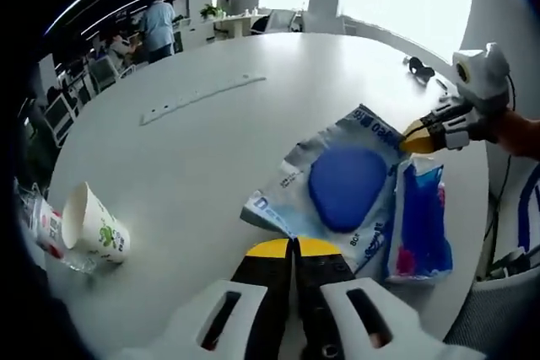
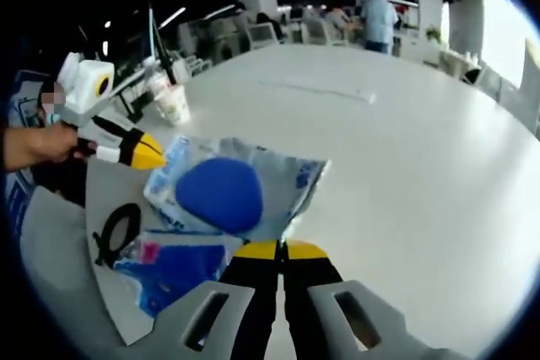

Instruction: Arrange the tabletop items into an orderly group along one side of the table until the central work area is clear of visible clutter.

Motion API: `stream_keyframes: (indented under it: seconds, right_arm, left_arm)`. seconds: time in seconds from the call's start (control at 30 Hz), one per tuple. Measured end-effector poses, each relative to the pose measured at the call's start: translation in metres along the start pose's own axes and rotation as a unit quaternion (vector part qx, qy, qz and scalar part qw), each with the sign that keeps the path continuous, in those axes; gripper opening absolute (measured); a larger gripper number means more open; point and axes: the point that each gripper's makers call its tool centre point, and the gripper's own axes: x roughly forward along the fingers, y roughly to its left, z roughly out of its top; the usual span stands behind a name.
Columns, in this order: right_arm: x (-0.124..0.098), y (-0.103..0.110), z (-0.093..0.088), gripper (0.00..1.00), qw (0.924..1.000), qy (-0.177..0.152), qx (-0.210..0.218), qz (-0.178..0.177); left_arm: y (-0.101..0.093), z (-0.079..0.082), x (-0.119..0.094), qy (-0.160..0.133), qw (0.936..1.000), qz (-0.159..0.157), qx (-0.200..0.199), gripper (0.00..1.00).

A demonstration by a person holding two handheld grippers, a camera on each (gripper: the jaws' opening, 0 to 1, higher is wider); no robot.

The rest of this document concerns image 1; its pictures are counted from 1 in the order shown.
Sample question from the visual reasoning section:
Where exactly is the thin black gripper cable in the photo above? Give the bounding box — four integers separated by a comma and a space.
483, 153, 514, 279

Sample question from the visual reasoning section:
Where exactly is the white paper cup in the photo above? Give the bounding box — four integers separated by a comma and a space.
62, 180, 131, 265

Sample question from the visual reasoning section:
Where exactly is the white power strip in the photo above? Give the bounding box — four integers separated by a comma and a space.
138, 74, 268, 126

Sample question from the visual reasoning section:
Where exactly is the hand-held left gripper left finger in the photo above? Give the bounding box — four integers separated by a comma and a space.
167, 238, 295, 360

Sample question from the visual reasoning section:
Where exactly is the wet wipes pack blue lid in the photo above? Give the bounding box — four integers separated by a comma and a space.
240, 103, 411, 286

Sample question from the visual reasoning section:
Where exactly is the grey mesh office chair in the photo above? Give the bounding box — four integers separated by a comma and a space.
442, 258, 540, 360

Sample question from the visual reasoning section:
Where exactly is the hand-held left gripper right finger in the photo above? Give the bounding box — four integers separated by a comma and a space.
294, 236, 445, 360

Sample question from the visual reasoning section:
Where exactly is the potted plant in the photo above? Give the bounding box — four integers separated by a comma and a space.
199, 3, 225, 20

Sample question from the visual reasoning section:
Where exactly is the blue transparent snack bag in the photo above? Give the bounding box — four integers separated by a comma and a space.
384, 154, 455, 286

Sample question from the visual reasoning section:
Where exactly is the small black object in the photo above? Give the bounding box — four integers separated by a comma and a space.
406, 56, 436, 81

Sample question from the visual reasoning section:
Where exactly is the clear plastic water bottle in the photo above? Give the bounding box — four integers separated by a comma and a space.
14, 182, 99, 275

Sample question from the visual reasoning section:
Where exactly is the white side desk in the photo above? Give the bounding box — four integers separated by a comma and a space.
214, 13, 272, 39

